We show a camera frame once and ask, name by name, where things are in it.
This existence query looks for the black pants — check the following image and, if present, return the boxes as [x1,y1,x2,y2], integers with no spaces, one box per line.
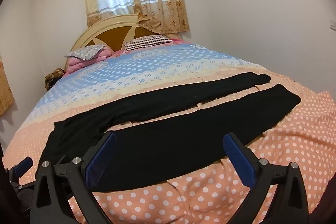
[45,72,301,191]

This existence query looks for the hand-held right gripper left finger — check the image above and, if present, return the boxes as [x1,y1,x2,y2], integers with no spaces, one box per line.
[33,132,117,224]

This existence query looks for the pink folded blanket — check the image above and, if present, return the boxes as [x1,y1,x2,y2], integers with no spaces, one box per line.
[63,47,114,75]

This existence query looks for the grey patterned pillow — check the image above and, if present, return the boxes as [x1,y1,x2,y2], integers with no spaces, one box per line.
[65,45,105,60]

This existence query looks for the polka dot blanket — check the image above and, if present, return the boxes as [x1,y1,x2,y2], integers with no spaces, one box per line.
[2,42,336,224]

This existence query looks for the cream and brown headboard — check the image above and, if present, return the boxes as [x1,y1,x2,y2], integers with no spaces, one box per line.
[64,14,184,72]

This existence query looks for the brown patterned bag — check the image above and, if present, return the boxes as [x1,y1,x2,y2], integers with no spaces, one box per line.
[45,68,66,90]

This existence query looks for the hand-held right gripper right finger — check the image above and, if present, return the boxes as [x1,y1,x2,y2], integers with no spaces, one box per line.
[223,132,312,224]

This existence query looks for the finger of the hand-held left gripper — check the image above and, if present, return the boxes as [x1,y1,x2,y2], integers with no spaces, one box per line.
[9,157,33,175]

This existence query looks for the striped pillow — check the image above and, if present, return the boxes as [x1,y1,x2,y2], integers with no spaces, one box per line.
[123,35,173,52]

